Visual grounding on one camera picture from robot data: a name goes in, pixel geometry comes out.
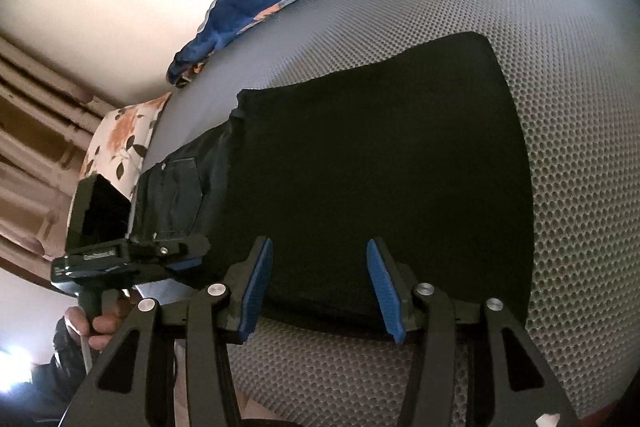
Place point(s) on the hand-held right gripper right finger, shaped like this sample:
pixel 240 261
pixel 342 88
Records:
pixel 386 294

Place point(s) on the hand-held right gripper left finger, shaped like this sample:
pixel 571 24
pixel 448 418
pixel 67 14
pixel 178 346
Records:
pixel 255 289

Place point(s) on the person's left forearm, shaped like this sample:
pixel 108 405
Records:
pixel 62 372

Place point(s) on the black pants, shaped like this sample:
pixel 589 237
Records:
pixel 360 177

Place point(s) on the ribbed radiator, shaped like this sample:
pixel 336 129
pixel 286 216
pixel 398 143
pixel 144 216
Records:
pixel 35 147

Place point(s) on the floral white pillow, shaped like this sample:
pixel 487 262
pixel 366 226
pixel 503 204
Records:
pixel 122 137

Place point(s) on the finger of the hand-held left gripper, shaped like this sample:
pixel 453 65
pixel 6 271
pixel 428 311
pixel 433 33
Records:
pixel 175 249

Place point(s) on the person's left hand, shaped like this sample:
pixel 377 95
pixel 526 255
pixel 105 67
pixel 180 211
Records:
pixel 107 327

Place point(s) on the grey mesh mattress cover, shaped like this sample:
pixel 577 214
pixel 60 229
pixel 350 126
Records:
pixel 565 132

